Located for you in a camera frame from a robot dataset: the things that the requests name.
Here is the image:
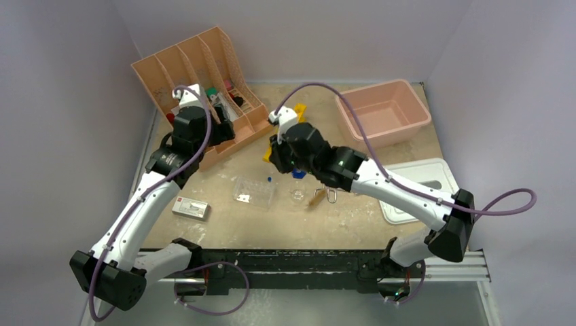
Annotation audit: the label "clear well plate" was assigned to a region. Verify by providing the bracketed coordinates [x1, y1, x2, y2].
[232, 177, 275, 209]

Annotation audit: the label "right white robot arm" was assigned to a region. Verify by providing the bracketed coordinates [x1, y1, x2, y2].
[269, 123, 473, 276]

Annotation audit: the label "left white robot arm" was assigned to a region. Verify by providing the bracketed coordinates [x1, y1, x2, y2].
[69, 105, 235, 321]

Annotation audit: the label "yellow test tube rack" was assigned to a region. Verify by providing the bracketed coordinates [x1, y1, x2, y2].
[263, 103, 307, 163]

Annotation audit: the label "green capped tube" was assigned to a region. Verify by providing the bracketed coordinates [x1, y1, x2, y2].
[206, 88, 218, 101]

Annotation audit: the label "metal crucible tongs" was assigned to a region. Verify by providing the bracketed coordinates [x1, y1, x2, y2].
[325, 187, 338, 204]

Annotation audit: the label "wooden bristle brush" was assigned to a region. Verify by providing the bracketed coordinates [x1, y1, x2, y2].
[306, 188, 326, 209]

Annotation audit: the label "peach plastic file organizer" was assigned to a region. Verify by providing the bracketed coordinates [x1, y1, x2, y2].
[132, 26, 272, 170]

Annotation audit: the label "white slide box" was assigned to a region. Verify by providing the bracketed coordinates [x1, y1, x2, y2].
[171, 196, 211, 221]

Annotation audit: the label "pink plastic bin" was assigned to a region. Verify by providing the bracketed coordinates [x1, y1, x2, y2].
[342, 79, 431, 149]

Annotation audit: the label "white plastic bin lid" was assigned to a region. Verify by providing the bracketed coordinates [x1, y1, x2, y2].
[380, 158, 459, 225]

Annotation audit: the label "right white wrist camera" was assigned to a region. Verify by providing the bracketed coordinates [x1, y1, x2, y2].
[268, 106, 299, 144]

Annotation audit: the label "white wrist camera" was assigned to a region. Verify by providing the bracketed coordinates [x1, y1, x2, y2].
[268, 106, 299, 144]
[172, 84, 209, 109]

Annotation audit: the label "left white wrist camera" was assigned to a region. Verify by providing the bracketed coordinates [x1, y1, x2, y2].
[172, 84, 209, 109]

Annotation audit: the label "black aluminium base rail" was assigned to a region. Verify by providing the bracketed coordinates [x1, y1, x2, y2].
[166, 249, 490, 300]

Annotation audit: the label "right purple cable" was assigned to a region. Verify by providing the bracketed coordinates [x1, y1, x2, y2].
[272, 82, 538, 221]

